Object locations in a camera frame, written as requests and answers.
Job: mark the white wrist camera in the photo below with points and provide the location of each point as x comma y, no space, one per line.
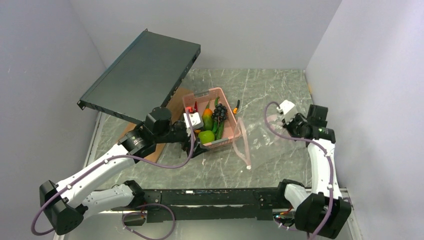
288,109
192,119

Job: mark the clear zip top bag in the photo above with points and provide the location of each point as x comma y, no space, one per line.
255,144

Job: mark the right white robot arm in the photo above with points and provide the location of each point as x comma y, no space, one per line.
322,211

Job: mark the pink perforated plastic basket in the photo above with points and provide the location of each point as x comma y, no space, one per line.
201,100

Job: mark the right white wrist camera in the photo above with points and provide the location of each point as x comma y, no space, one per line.
288,109

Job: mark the dark green rack server chassis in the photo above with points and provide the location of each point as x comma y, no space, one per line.
144,76

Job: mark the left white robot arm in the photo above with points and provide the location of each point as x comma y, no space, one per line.
128,194

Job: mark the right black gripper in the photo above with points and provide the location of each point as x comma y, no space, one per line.
297,117

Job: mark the black orange small tool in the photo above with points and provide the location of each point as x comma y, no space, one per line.
236,108

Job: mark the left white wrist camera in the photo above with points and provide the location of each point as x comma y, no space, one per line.
192,119

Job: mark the brown wooden board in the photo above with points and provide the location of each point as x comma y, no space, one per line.
148,138

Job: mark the dark purple fake grapes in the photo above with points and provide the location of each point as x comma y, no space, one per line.
223,112

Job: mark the orange fake fruit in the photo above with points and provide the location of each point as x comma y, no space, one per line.
208,122

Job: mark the dark green fake cucumber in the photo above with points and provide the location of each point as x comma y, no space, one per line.
220,130

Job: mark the green fake apple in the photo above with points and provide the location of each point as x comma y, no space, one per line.
206,136

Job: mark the aluminium frame rail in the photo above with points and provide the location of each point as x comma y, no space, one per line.
72,207

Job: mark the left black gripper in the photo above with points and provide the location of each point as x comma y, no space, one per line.
198,149

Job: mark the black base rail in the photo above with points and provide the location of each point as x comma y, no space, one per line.
214,204

